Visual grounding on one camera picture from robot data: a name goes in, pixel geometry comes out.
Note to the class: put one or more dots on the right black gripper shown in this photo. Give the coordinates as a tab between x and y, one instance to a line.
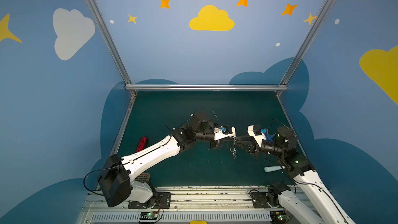
255	145

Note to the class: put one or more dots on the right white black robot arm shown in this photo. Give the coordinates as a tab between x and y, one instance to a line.
283	145

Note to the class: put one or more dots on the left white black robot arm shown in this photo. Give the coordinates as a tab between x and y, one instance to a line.
117	178

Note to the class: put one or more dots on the blue toy shovel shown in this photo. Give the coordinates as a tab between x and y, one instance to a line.
271	137

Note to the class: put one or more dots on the light blue spatula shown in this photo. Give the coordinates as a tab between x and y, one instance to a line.
272	169

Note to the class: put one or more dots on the red cylindrical bottle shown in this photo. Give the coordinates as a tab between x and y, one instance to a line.
142	144

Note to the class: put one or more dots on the right green circuit board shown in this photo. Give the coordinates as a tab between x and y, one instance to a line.
280	217

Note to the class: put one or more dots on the green circuit board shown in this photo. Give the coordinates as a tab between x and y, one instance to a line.
280	217
148	217

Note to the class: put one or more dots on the brown slotted spatula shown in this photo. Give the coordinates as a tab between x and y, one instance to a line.
143	178

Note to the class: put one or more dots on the yellow object bottom edge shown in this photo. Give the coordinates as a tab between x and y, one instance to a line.
198	222

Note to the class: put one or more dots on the left green circuit board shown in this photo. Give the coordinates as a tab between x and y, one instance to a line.
148	217

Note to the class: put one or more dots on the right side frame bar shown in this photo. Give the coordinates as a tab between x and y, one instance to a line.
290	124

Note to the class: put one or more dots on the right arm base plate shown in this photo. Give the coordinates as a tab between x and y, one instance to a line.
264	199

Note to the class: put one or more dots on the aluminium mounting rail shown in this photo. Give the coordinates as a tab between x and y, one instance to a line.
184	198

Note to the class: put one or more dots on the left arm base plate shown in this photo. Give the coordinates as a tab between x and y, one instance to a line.
162	199

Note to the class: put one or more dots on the back aluminium frame bar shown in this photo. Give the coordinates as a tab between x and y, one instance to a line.
164	87

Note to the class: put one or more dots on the left side frame bar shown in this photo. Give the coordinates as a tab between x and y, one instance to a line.
122	129

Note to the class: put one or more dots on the white slotted cable duct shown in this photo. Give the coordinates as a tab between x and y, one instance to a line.
183	217

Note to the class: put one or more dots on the right aluminium frame post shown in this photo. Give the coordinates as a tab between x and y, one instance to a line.
310	36

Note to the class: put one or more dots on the aluminium frame post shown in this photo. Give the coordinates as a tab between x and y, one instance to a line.
92	4
310	36

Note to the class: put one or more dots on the left aluminium frame post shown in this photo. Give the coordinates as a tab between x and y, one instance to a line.
92	4

